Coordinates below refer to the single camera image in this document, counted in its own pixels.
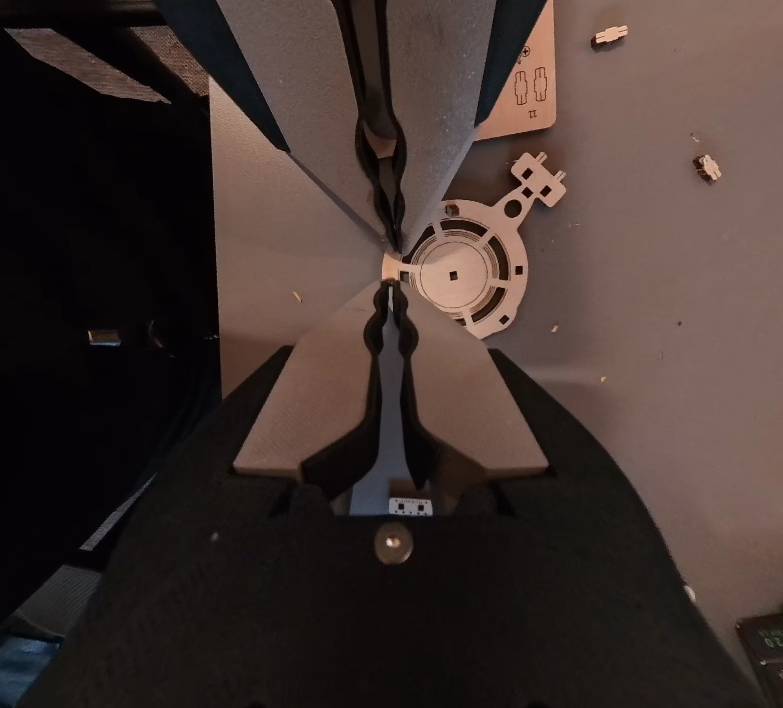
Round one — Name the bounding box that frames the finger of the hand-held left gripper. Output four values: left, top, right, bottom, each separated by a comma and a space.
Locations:
201, 0, 398, 250
384, 0, 516, 253

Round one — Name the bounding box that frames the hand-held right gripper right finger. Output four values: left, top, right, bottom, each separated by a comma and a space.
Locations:
391, 282, 549, 492

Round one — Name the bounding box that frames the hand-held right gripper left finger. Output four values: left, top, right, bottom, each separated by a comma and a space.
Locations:
232, 282, 392, 502

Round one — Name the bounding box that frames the round wooden ring part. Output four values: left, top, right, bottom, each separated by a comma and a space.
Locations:
380, 152, 568, 340

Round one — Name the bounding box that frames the black model kit box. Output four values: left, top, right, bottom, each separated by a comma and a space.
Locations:
734, 613, 783, 704

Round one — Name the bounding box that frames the wooden sheet with peg outlines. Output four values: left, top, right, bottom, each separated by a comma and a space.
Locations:
349, 0, 557, 160

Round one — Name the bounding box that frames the white printed tag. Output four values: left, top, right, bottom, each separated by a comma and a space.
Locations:
388, 477, 438, 518

